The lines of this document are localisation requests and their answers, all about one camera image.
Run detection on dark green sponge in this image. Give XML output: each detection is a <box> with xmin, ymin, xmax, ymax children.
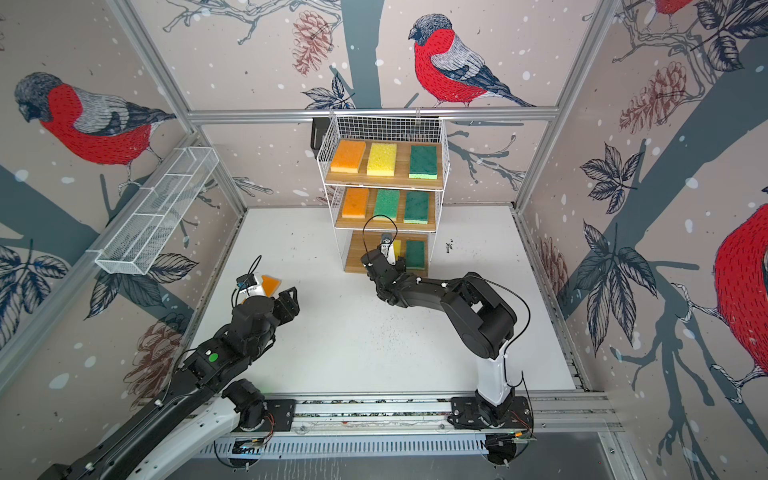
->
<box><xmin>403</xmin><ymin>191</ymin><xmax>430</xmax><ymax>225</ymax></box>
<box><xmin>405</xmin><ymin>240</ymin><xmax>427</xmax><ymax>270</ymax></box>

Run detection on orange sponge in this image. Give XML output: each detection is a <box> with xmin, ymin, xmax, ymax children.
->
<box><xmin>261</xmin><ymin>274</ymin><xmax>281</xmax><ymax>297</ymax></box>
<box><xmin>330</xmin><ymin>139</ymin><xmax>366</xmax><ymax>174</ymax></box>
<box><xmin>341</xmin><ymin>187</ymin><xmax>370</xmax><ymax>220</ymax></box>

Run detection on light green sponge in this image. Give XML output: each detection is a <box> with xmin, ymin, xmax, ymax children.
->
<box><xmin>373</xmin><ymin>189</ymin><xmax>401</xmax><ymax>221</ymax></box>

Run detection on dark green sponge front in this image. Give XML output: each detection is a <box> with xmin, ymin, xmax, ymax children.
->
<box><xmin>403</xmin><ymin>191</ymin><xmax>430</xmax><ymax>225</ymax></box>

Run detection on dark green sponge carried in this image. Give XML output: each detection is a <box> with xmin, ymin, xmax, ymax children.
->
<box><xmin>409</xmin><ymin>145</ymin><xmax>438</xmax><ymax>180</ymax></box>

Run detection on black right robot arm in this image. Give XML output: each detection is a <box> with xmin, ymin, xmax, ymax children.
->
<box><xmin>361</xmin><ymin>250</ymin><xmax>517</xmax><ymax>425</ymax></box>

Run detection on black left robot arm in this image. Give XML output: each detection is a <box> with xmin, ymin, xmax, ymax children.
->
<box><xmin>40</xmin><ymin>287</ymin><xmax>300</xmax><ymax>479</ymax></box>

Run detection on middle wooden shelf board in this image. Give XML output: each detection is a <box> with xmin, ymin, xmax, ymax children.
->
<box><xmin>334</xmin><ymin>186</ymin><xmax>437</xmax><ymax>233</ymax></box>

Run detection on top wooden shelf board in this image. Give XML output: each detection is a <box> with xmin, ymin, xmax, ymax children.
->
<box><xmin>318</xmin><ymin>140</ymin><xmax>450</xmax><ymax>191</ymax></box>

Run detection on black box behind shelf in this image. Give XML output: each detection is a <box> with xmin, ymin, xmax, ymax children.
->
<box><xmin>310</xmin><ymin>117</ymin><xmax>331</xmax><ymax>155</ymax></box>

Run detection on perforated metal vent strip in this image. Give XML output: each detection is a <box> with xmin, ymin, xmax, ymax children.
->
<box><xmin>196</xmin><ymin>434</ymin><xmax>488</xmax><ymax>461</ymax></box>

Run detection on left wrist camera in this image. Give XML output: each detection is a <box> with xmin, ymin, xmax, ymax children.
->
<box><xmin>236</xmin><ymin>273</ymin><xmax>265</xmax><ymax>297</ymax></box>

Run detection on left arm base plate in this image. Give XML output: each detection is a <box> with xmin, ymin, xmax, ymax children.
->
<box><xmin>238</xmin><ymin>399</ymin><xmax>297</xmax><ymax>433</ymax></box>

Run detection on white wire three-tier shelf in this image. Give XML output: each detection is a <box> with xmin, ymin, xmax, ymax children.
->
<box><xmin>311</xmin><ymin>115</ymin><xmax>450</xmax><ymax>274</ymax></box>

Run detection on white wire wall basket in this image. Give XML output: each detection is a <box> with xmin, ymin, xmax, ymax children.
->
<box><xmin>95</xmin><ymin>146</ymin><xmax>219</xmax><ymax>275</ymax></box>

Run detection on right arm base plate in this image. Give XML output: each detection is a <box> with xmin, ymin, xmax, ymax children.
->
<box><xmin>447</xmin><ymin>394</ymin><xmax>533</xmax><ymax>430</ymax></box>

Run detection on aluminium mounting rail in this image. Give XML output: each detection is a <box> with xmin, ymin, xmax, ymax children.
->
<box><xmin>122</xmin><ymin>392</ymin><xmax>625</xmax><ymax>436</ymax></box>

